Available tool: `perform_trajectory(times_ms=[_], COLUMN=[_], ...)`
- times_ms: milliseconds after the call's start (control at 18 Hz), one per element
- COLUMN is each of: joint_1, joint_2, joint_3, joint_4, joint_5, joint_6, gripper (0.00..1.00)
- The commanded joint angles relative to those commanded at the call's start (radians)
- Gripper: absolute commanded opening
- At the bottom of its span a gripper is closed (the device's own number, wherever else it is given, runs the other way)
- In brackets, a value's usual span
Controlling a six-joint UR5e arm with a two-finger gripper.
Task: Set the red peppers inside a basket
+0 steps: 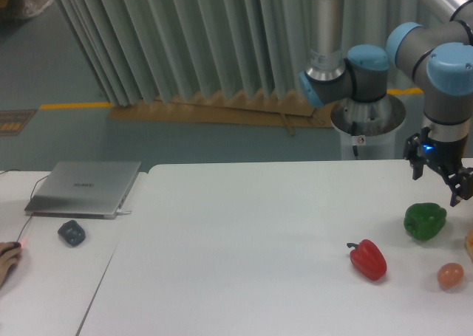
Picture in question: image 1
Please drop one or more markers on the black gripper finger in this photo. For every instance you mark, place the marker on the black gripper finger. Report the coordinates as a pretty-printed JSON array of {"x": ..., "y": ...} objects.
[
  {"x": 460, "y": 185},
  {"x": 413, "y": 153}
]

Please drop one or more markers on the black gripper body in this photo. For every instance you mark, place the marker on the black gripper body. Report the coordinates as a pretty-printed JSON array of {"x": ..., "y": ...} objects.
[{"x": 443, "y": 157}]

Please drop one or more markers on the red bell pepper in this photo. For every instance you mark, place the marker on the red bell pepper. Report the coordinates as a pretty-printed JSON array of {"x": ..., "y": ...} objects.
[{"x": 368, "y": 259}]

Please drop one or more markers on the black computer mouse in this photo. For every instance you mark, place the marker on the black computer mouse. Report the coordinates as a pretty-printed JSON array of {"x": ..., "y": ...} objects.
[{"x": 10, "y": 252}]

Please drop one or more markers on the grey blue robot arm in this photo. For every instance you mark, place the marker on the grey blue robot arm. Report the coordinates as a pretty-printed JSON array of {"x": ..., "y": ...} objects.
[{"x": 438, "y": 60}]

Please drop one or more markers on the orange basket edge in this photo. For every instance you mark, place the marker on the orange basket edge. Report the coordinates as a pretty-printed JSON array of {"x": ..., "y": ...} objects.
[{"x": 468, "y": 244}]

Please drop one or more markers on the person's hand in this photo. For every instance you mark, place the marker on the person's hand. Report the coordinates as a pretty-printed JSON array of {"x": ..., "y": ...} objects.
[{"x": 5, "y": 270}]

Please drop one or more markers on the green bell pepper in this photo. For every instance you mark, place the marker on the green bell pepper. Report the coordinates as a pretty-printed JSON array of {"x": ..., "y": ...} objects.
[{"x": 423, "y": 221}]

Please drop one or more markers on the brown egg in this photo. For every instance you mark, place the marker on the brown egg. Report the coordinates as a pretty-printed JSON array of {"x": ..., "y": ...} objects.
[{"x": 450, "y": 275}]

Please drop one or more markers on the pale green curtain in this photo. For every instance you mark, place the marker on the pale green curtain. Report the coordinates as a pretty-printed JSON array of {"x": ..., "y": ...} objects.
[{"x": 195, "y": 50}]

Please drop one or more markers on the white usb plug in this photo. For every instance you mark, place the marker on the white usb plug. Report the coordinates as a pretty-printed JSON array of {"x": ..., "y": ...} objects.
[{"x": 123, "y": 212}]

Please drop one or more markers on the silver laptop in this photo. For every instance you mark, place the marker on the silver laptop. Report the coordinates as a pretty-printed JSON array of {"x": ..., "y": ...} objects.
[{"x": 84, "y": 189}]

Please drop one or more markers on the dark grey clicker device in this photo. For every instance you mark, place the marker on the dark grey clicker device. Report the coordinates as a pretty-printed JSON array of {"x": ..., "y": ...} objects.
[{"x": 72, "y": 233}]

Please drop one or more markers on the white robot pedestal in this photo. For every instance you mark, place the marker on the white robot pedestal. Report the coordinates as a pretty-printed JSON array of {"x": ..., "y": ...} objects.
[{"x": 367, "y": 131}]

